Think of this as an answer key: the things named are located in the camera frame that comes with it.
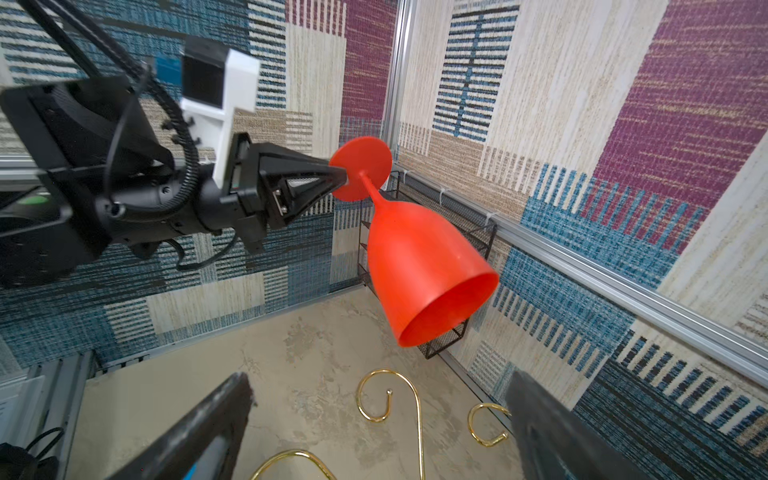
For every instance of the wooden rack base with gold wire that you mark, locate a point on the wooden rack base with gold wire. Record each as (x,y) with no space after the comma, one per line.
(327,473)

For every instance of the red wine glass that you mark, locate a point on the red wine glass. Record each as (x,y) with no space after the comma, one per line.
(420,258)

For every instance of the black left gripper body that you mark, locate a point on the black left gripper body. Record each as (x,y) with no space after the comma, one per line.
(252,185)

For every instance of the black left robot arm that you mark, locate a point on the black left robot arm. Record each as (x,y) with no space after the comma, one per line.
(118,160)

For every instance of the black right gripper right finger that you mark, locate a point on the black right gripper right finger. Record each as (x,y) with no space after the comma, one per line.
(553,443)

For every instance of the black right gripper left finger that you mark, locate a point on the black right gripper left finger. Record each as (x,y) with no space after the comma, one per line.
(205,443)

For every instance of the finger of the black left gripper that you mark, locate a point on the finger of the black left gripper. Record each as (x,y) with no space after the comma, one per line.
(274,162)
(288,198)

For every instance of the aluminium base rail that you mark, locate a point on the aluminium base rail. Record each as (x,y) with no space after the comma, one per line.
(39,412)

